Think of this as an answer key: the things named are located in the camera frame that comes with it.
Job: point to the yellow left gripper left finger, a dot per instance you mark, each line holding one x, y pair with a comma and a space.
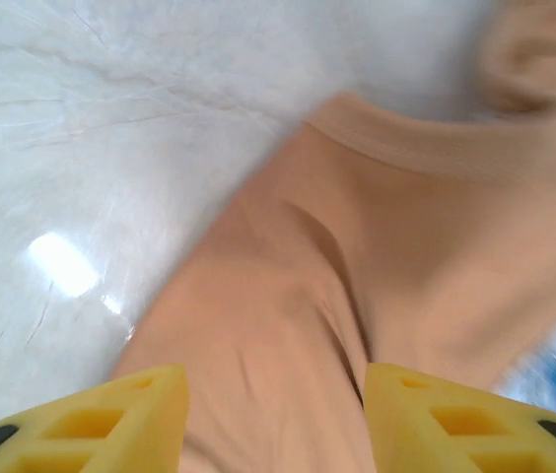
110, 433

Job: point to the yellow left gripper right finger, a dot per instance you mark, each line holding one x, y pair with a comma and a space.
421, 443

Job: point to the tan t-shirt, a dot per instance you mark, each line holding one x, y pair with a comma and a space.
357, 246

